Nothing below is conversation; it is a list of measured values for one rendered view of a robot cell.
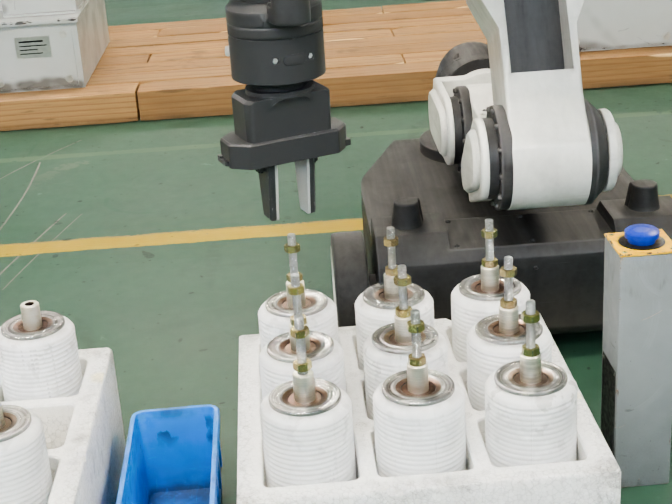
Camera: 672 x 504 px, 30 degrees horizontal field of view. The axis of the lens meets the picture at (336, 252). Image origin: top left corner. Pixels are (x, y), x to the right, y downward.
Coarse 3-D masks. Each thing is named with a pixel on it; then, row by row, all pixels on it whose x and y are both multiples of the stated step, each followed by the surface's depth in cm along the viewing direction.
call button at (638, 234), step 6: (630, 228) 147; (636, 228) 146; (642, 228) 146; (648, 228) 146; (654, 228) 146; (624, 234) 147; (630, 234) 145; (636, 234) 145; (642, 234) 145; (648, 234) 145; (654, 234) 145; (630, 240) 146; (636, 240) 145; (642, 240) 145; (648, 240) 145; (654, 240) 145
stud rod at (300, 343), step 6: (294, 318) 126; (300, 318) 126; (294, 324) 127; (300, 324) 126; (300, 342) 127; (300, 348) 127; (300, 354) 127; (300, 360) 128; (306, 360) 128; (300, 372) 128; (306, 372) 128
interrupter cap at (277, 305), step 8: (272, 296) 153; (280, 296) 153; (312, 296) 153; (320, 296) 153; (272, 304) 151; (280, 304) 151; (312, 304) 151; (320, 304) 151; (272, 312) 149; (280, 312) 149; (288, 312) 149; (304, 312) 148; (312, 312) 149
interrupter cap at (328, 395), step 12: (288, 384) 132; (324, 384) 132; (276, 396) 130; (288, 396) 130; (324, 396) 130; (336, 396) 129; (276, 408) 127; (288, 408) 128; (300, 408) 127; (312, 408) 127; (324, 408) 127
